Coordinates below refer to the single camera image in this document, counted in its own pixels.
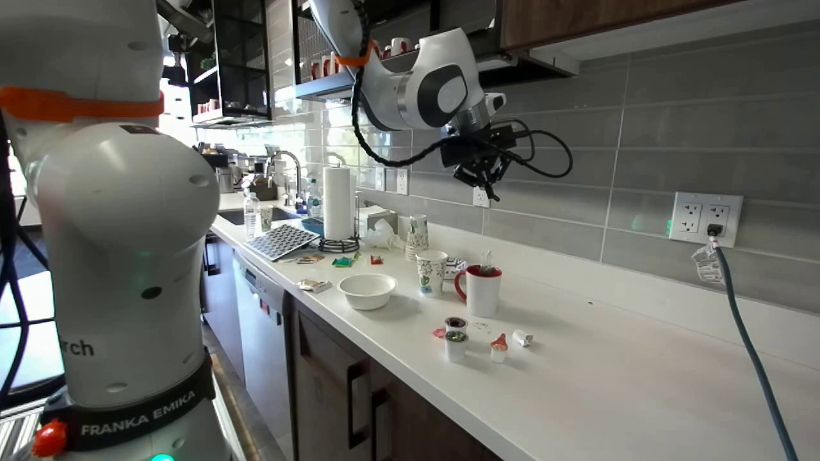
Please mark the green tea packet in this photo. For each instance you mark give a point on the green tea packet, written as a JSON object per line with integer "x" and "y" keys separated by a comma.
{"x": 343, "y": 261}

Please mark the red foil lid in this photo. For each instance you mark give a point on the red foil lid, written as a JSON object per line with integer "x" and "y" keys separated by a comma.
{"x": 440, "y": 333}

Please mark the floral paper cup white rim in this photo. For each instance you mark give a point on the floral paper cup white rim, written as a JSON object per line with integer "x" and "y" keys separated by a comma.
{"x": 431, "y": 274}

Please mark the dark top coffee pod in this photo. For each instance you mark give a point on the dark top coffee pod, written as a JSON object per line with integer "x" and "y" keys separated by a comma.
{"x": 457, "y": 347}
{"x": 457, "y": 324}

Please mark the chrome kitchen faucet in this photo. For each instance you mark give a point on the chrome kitchen faucet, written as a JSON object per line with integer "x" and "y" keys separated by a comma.
{"x": 295, "y": 170}

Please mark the black open shelf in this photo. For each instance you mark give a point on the black open shelf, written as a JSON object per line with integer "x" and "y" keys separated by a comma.
{"x": 244, "y": 59}

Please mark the red tea packet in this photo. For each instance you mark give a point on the red tea packet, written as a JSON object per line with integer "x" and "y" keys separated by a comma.
{"x": 376, "y": 260}

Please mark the wooden wall cabinet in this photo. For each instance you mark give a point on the wooden wall cabinet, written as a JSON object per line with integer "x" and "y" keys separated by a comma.
{"x": 599, "y": 16}

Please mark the black plug white tag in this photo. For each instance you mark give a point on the black plug white tag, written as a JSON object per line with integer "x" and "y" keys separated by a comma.
{"x": 709, "y": 257}

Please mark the clear packet brown contents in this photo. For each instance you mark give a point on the clear packet brown contents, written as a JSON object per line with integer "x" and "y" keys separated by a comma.
{"x": 315, "y": 284}

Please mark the small white creamer cup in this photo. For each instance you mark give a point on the small white creamer cup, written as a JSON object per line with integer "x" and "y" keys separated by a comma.
{"x": 521, "y": 339}

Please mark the white mug red inside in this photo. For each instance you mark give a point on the white mug red inside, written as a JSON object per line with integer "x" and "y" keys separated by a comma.
{"x": 480, "y": 297}

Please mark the floral paper cup green print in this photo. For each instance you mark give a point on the floral paper cup green print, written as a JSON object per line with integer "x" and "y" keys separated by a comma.
{"x": 413, "y": 231}

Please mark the white outlet with plug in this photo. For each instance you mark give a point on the white outlet with plug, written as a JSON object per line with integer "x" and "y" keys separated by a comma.
{"x": 694, "y": 212}

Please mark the black coffee machine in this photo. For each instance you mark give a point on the black coffee machine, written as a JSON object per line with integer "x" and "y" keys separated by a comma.
{"x": 218, "y": 167}

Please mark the white single wall plate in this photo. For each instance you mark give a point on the white single wall plate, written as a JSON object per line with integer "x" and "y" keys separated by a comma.
{"x": 477, "y": 197}

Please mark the crumpled clear plastic bag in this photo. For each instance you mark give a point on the crumpled clear plastic bag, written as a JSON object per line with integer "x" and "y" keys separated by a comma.
{"x": 376, "y": 226}

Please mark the wooden base cabinet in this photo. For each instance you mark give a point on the wooden base cabinet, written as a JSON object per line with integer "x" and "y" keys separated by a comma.
{"x": 335, "y": 384}

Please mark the creamer cup red lid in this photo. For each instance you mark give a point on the creamer cup red lid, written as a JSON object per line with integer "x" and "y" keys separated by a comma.
{"x": 500, "y": 347}

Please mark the stainless dishwasher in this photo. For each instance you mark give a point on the stainless dishwasher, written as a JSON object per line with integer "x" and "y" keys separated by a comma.
{"x": 265, "y": 340}

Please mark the blue plate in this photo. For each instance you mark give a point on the blue plate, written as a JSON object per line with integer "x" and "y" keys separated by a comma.
{"x": 311, "y": 226}

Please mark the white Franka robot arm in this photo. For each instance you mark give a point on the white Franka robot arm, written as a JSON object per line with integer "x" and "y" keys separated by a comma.
{"x": 120, "y": 257}

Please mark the brown paper packet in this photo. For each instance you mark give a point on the brown paper packet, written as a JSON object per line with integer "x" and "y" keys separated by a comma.
{"x": 309, "y": 257}

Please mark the grey dish drying mat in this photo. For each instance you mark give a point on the grey dish drying mat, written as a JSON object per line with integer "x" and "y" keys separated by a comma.
{"x": 280, "y": 242}

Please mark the clear plastic bottle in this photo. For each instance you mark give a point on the clear plastic bottle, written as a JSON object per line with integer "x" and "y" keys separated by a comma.
{"x": 251, "y": 208}

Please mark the white ceramic bowl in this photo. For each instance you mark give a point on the white ceramic bowl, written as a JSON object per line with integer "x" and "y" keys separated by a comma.
{"x": 367, "y": 289}

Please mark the white double wall outlet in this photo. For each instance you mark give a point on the white double wall outlet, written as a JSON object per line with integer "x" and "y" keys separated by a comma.
{"x": 402, "y": 180}

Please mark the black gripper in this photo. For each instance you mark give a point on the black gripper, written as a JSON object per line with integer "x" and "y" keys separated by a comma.
{"x": 484, "y": 148}

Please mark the white paper towel roll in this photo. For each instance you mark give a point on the white paper towel roll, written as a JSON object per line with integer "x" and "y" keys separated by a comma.
{"x": 339, "y": 205}

